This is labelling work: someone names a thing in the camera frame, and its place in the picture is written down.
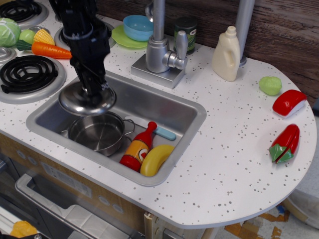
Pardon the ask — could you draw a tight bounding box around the front left black stove burner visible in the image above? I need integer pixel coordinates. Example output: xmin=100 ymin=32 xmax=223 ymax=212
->
xmin=0 ymin=55 xmax=66 ymax=104

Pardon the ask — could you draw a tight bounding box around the light green toy ball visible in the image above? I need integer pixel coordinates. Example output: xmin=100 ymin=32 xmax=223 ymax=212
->
xmin=19 ymin=29 xmax=35 ymax=44

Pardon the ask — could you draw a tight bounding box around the light green toy lettuce piece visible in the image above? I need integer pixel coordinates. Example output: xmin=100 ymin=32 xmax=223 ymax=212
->
xmin=259 ymin=76 xmax=282 ymax=96

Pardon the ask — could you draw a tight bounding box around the orange toy carrot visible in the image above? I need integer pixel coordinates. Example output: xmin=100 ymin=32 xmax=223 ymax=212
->
xmin=16 ymin=40 xmax=72 ymax=59

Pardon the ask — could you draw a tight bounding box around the dark green can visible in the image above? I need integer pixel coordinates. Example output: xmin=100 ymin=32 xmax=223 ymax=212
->
xmin=174 ymin=17 xmax=197 ymax=55

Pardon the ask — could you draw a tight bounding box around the black stove burner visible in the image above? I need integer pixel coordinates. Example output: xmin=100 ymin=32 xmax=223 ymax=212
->
xmin=0 ymin=0 xmax=49 ymax=30
xmin=0 ymin=55 xmax=66 ymax=104
xmin=54 ymin=22 xmax=116 ymax=50

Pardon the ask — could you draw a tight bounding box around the steel pot lid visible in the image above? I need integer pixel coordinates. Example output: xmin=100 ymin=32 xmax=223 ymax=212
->
xmin=58 ymin=82 xmax=117 ymax=116

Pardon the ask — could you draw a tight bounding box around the yellow object lower left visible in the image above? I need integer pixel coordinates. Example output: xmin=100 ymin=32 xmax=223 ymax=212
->
xmin=9 ymin=221 xmax=37 ymax=238

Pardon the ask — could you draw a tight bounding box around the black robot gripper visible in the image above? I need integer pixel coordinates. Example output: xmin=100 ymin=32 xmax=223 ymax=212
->
xmin=63 ymin=17 xmax=110 ymax=97

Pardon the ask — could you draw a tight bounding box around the back right black stove burner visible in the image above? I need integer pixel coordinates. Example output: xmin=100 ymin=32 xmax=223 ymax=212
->
xmin=54 ymin=22 xmax=116 ymax=50

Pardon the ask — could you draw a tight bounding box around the red white toy sushi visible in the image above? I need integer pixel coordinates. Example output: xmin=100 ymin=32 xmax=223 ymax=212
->
xmin=272 ymin=90 xmax=307 ymax=119

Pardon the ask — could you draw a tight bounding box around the green toy plate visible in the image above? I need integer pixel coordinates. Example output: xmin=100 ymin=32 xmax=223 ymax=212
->
xmin=112 ymin=25 xmax=148 ymax=49

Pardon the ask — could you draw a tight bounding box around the red toy ketchup bottle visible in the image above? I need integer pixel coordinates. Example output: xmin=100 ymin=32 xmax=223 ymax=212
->
xmin=120 ymin=121 xmax=157 ymax=172

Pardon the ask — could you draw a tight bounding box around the grey oven door handle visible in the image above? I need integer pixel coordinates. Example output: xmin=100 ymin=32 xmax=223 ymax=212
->
xmin=15 ymin=174 xmax=143 ymax=239

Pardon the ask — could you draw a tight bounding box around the yellow toy corn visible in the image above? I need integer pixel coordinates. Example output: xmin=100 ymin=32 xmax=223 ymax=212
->
xmin=33 ymin=28 xmax=55 ymax=45

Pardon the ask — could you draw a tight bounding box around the grey left stove knob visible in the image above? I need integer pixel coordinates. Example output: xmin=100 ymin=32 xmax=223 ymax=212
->
xmin=0 ymin=47 xmax=16 ymax=64

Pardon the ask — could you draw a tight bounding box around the red toy chili pepper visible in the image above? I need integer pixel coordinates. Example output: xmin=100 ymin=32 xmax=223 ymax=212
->
xmin=269 ymin=124 xmax=300 ymax=164

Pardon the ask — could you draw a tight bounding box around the cream toy detergent bottle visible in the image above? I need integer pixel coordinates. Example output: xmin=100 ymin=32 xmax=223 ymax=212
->
xmin=211 ymin=26 xmax=241 ymax=82

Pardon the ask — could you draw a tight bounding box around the grey metal pole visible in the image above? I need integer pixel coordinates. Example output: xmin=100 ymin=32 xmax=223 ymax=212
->
xmin=235 ymin=0 xmax=255 ymax=66

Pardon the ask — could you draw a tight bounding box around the back left black stove burner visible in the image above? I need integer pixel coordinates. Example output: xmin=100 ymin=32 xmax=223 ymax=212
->
xmin=0 ymin=0 xmax=49 ymax=30

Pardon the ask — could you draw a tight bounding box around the small steel pot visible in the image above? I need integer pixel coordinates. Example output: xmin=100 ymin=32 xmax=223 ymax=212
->
xmin=60 ymin=112 xmax=136 ymax=156

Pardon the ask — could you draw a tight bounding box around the green toy cabbage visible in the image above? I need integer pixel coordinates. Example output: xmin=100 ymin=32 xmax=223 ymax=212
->
xmin=0 ymin=17 xmax=21 ymax=47

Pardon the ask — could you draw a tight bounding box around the yellow toy banana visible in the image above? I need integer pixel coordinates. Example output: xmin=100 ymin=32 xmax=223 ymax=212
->
xmin=140 ymin=144 xmax=174 ymax=177

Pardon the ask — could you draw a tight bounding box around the blue toy bowl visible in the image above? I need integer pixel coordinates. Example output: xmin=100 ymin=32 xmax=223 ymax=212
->
xmin=123 ymin=15 xmax=154 ymax=41

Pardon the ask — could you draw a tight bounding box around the white blue toy knife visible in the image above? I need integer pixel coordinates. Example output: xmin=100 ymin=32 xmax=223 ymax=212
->
xmin=125 ymin=116 xmax=176 ymax=141

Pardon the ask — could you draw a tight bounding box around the silver toy faucet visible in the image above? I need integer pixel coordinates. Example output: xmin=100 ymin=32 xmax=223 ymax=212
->
xmin=131 ymin=0 xmax=188 ymax=89

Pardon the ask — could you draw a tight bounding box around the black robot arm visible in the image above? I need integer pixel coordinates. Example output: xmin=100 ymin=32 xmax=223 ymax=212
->
xmin=50 ymin=0 xmax=110 ymax=96

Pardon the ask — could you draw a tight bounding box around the silver sink basin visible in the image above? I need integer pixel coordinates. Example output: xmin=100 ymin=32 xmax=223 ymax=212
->
xmin=26 ymin=71 xmax=206 ymax=186

